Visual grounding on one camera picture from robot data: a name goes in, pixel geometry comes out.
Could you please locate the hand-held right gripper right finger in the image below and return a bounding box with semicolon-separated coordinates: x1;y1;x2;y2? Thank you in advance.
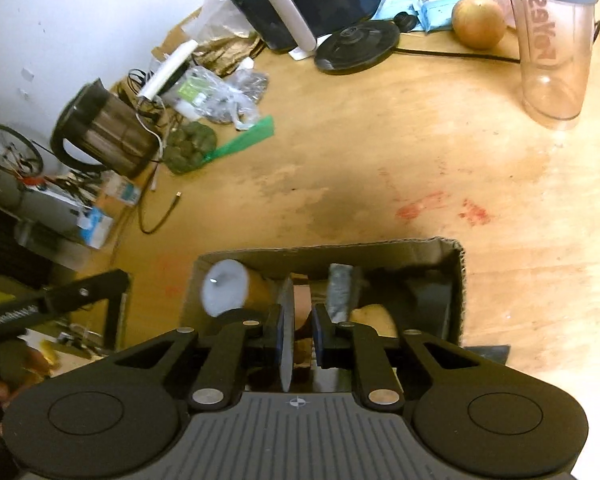
311;304;507;409

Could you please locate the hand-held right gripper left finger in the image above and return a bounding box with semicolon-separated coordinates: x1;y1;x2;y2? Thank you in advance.
97;305;287;409

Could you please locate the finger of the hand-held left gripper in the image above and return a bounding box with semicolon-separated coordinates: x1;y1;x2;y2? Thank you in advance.
0;269;132;352

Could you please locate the amber tape roll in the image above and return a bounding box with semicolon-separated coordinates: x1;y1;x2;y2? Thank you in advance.
277;274;315;394

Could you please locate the silver foil packet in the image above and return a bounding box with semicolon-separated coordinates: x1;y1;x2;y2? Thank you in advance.
327;263;357;322

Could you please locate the tan silicone case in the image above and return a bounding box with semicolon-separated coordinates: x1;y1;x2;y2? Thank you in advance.
350;304;399;339

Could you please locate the cotton swab pack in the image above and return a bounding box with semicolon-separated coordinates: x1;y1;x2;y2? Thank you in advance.
201;258;277;319

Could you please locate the brown cardboard box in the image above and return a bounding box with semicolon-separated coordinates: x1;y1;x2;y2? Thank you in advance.
179;237;467;396

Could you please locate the blue tissue box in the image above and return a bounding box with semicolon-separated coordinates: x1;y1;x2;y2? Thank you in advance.
77;207;115;250

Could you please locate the bicycle wheel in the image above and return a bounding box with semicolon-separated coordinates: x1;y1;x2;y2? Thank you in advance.
0;122;45;182

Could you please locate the steel electric kettle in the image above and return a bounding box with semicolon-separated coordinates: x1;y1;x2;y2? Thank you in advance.
50;78;162;179

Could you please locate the green net bag of chestnuts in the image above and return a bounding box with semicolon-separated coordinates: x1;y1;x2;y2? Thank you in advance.
162;116;276;176

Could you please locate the clear bag of seeds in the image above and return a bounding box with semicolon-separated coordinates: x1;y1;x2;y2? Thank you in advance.
200;67;272;131

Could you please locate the white power bank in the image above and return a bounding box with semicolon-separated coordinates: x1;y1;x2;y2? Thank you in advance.
138;40;199;100

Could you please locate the brown paper bag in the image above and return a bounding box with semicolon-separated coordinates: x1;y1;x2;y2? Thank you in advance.
195;34;267;79

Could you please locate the black kettle base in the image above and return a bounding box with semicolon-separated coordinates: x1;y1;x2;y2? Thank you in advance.
314;22;402;76

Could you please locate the torn cardboard sheet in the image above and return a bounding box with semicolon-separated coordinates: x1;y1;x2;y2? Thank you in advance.
150;7;207;67

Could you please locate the large crumpled plastic bag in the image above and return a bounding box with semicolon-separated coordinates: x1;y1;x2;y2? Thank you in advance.
190;0;254;44

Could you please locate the blue wet wipes pack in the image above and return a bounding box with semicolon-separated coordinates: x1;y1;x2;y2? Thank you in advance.
417;0;464;35
375;0;427;24

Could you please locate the yellow-red apple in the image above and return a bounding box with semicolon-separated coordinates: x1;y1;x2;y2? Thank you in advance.
451;0;507;51

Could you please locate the clear shaker bottle grey lid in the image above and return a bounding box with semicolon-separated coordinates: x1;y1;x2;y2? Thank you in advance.
495;0;600;131

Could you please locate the black usb cable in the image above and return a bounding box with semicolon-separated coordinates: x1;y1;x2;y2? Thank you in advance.
138;192;184;235

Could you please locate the white charging cable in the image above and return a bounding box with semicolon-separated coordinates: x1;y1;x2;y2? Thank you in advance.
135;100;167;191

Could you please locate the black kettle base cord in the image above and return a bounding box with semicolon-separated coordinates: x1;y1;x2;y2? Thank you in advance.
395;46;522;64

